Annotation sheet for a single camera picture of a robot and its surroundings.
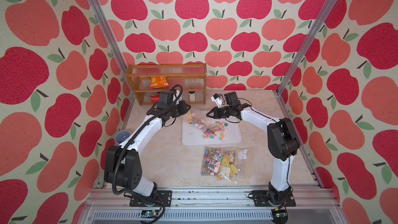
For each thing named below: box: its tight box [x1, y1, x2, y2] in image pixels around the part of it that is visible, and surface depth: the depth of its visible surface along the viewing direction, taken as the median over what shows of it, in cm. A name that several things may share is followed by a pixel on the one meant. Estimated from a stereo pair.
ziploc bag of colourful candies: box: [183, 109, 225, 138], surface depth 98 cm
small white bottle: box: [188, 91, 196, 102], surface depth 112 cm
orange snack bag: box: [149, 76, 170, 89], surface depth 103 cm
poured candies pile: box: [202, 121, 229, 141], surface depth 99 cm
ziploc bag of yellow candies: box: [217, 147, 252, 185], surface depth 83 cm
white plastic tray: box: [181, 118, 243, 146], surface depth 98 cm
